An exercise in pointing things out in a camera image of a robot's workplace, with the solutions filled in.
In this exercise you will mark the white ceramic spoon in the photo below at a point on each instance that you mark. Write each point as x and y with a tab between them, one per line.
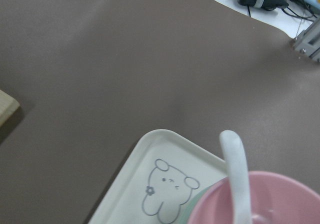
237	170

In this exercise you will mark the pink bowl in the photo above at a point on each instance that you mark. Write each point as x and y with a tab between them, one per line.
275	199

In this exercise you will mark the white rabbit tray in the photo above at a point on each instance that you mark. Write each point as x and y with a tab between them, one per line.
158	181

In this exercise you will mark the wooden cutting board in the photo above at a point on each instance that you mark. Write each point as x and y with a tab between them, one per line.
8	106

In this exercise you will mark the aluminium frame post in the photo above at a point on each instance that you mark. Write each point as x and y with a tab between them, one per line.
308	41

